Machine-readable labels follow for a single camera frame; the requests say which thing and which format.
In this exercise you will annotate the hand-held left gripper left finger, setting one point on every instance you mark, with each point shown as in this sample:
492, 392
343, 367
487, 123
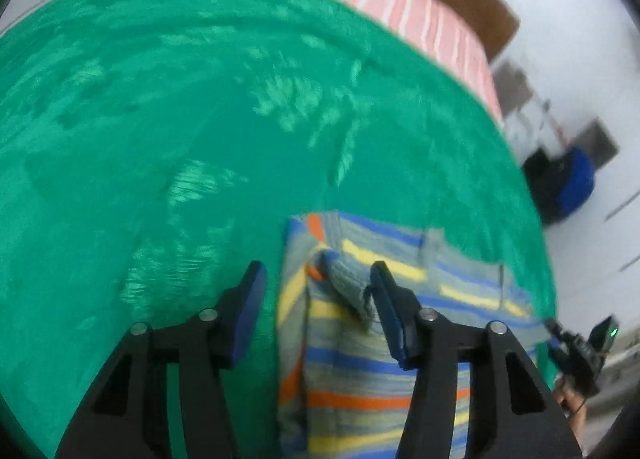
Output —
247, 314

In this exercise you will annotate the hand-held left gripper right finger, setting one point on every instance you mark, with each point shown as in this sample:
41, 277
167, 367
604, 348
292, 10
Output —
392, 319

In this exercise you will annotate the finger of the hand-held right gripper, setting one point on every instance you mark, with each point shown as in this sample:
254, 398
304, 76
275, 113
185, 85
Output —
556, 329
557, 356

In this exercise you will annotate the striped knit sweater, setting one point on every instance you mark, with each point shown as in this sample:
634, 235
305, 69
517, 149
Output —
350, 384

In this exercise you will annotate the person's right hand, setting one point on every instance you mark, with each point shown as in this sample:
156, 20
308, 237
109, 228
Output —
570, 404

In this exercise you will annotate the white wardrobe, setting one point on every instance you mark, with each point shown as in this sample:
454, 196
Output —
605, 249

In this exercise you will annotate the blue and black bag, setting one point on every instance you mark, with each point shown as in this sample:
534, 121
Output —
545, 184

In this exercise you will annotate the blue cloth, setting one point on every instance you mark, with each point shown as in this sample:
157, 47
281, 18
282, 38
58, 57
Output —
580, 179

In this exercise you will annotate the green floral blanket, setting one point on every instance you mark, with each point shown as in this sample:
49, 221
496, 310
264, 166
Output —
150, 114

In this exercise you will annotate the pink striped bed sheet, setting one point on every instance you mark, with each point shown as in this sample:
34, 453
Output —
400, 4

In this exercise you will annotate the brown wooden headboard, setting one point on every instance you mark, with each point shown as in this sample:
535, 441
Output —
475, 4

